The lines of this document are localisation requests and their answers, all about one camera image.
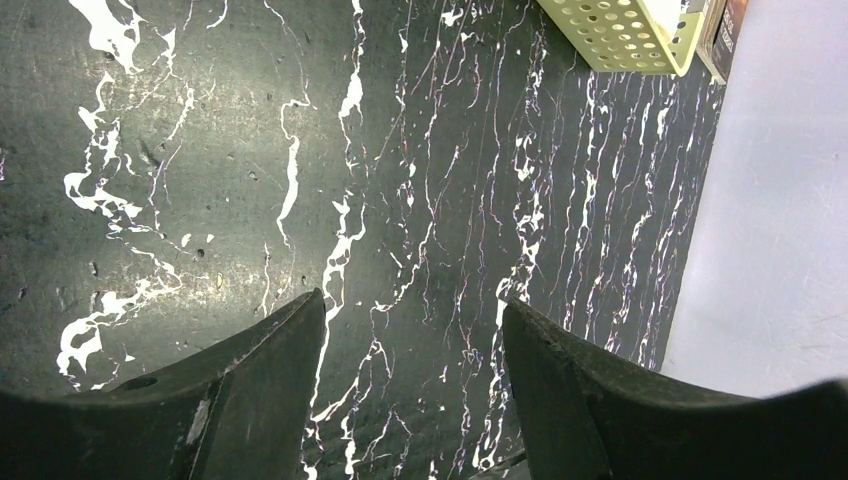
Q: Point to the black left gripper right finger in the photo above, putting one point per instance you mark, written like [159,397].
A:
[586,413]

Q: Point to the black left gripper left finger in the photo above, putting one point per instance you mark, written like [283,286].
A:
[235,410]

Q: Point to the green perforated plastic basket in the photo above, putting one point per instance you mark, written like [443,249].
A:
[623,36]

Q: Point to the dark paperback book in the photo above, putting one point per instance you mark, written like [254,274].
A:
[718,40]

